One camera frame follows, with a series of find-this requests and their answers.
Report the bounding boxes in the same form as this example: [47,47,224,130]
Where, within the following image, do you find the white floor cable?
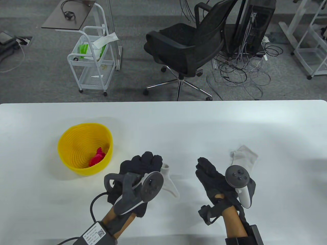
[0,42,25,73]

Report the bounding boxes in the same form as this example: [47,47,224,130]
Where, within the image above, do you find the tangle of floor cables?
[206,36,283,100]

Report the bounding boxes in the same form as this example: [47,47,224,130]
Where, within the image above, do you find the white desk leg frame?
[278,0,307,55]

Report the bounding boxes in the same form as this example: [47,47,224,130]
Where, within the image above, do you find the black plain wrist box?
[225,225,264,245]

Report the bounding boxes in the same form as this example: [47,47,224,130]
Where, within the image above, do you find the grey white left hand controller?
[104,171,164,215]

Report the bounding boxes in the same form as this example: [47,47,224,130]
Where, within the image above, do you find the person's right hand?
[195,157,246,213]

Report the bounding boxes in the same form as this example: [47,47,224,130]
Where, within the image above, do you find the person's right forearm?
[222,194,249,238]

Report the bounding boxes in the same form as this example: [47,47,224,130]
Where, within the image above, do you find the black office chair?
[143,0,239,101]

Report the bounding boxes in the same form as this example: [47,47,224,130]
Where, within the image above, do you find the dark top side table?
[41,0,96,32]

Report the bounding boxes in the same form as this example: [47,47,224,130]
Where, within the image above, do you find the yellow ribbed basket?
[57,123,113,175]

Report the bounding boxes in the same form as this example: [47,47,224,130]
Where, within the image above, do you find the floor socket box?
[16,36,33,46]

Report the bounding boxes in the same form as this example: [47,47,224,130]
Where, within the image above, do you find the white rolling wire cart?
[67,3,116,96]

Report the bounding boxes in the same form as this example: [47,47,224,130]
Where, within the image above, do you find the hanging black cables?
[180,0,198,23]

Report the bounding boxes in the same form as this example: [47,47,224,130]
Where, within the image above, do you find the grey white right hand controller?
[225,165,256,209]

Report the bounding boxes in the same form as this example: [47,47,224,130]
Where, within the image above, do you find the grey white hand controller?
[225,165,256,209]
[104,171,164,215]

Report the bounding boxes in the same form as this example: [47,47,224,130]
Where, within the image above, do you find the black device on floor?
[0,31,19,63]

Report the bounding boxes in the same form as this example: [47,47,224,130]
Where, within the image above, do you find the green white packet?
[78,44,108,59]

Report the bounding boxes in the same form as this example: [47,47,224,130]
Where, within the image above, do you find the black labelled wrist box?
[77,222,118,245]

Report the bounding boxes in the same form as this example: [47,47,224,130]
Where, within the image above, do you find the person's left forearm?
[102,204,137,231]

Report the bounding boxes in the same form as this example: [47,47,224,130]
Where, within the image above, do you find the black cable on side table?
[61,0,95,21]

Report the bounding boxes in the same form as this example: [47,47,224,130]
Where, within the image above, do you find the grey metal stand post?
[107,0,123,71]

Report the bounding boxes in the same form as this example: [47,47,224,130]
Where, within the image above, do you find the black computer tower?
[231,0,277,55]

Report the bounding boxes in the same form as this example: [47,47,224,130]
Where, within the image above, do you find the white wire rack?
[293,0,327,80]

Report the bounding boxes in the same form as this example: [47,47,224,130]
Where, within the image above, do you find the white sock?
[230,145,258,171]
[160,164,180,198]

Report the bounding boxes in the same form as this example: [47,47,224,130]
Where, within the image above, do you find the person's left hand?
[107,151,163,218]

